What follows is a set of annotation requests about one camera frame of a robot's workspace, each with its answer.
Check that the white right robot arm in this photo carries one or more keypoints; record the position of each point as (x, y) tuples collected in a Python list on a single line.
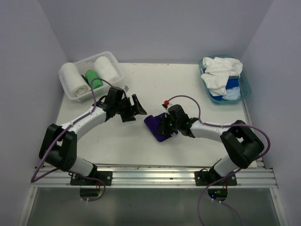
[(240, 142)]

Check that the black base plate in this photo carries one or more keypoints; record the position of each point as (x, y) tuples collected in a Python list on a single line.
[(206, 177), (96, 178)]

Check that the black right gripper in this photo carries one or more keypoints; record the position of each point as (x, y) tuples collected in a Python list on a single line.
[(162, 128)]

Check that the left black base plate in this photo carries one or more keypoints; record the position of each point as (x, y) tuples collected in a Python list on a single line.
[(96, 178)]

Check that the purple towel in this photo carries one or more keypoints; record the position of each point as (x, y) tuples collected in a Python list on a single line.
[(152, 123)]

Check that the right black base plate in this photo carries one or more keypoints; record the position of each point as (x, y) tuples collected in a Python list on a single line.
[(206, 177)]

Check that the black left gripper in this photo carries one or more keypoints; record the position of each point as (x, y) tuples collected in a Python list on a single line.
[(130, 115)]

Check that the large white rolled towel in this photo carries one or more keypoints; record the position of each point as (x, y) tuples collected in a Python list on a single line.
[(72, 80)]

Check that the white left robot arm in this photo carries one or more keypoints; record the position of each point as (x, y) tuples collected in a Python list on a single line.
[(59, 146)]

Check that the teal plastic bin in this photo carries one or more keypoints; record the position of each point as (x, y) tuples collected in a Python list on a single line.
[(245, 89)]

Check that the white plastic basket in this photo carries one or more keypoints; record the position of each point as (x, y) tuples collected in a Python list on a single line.
[(88, 64)]

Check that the green rolled towel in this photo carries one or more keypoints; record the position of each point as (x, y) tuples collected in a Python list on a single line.
[(93, 79)]

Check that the light blue towel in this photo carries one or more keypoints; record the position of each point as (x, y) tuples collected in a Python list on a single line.
[(232, 94)]

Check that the aluminium rail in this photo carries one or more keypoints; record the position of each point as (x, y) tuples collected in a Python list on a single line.
[(182, 177)]

